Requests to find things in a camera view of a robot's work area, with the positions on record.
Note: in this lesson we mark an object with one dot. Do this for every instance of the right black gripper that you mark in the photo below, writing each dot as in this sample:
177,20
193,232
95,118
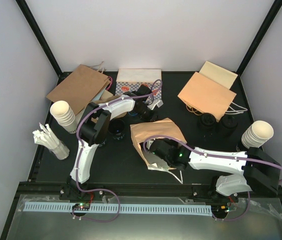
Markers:
172,141

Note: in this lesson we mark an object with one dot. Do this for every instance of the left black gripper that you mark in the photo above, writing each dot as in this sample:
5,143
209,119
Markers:
155,115

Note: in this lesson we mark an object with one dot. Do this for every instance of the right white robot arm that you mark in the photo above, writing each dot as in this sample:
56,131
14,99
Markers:
246,171

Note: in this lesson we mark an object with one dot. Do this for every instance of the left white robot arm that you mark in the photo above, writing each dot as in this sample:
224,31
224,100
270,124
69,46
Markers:
94,125

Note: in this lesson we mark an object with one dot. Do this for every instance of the checkered printed paper bag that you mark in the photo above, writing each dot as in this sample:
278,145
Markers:
130,79

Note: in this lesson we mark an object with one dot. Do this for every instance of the stack of pulp cup carriers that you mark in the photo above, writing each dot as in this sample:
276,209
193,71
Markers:
107,98

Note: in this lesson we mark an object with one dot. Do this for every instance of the black lid stack left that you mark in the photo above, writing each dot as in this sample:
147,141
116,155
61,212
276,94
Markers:
206,122

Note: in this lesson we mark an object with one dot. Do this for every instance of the black lid stack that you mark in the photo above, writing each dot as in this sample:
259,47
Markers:
227,125
206,122

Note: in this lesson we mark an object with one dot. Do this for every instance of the orange flat bag right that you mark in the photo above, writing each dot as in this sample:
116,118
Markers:
206,96

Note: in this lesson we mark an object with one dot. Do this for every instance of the black lid stack right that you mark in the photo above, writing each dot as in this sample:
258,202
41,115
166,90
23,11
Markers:
227,125

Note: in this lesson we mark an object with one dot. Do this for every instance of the brown flat paper bag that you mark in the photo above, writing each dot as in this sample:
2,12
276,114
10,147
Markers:
79,88

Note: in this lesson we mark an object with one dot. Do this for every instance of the left stack of paper cups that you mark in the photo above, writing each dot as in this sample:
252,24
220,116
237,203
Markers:
64,115

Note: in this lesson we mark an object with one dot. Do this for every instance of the stack of paper cups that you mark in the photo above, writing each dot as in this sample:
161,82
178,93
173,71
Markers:
64,115
257,134

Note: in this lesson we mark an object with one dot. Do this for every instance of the right stack of paper cups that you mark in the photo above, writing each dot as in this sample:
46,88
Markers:
257,134

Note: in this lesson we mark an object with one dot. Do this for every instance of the tan flat paper bag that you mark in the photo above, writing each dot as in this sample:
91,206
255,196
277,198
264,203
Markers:
218,74

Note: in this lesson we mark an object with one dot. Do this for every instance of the bundle of wrapped straws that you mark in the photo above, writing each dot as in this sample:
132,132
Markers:
46,137

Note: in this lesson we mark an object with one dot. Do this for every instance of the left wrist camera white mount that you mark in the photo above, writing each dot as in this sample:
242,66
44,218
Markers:
156,104

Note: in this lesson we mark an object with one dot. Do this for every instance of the blue slotted cable duct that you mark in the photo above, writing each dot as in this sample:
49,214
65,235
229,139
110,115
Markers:
101,208

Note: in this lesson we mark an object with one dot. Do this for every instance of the right black frame post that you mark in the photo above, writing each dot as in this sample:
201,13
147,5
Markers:
268,20

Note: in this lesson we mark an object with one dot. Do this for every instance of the black frame post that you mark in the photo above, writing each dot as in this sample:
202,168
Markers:
28,15
268,20

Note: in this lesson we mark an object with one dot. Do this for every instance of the left black frame post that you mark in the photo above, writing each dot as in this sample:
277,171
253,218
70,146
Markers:
28,15

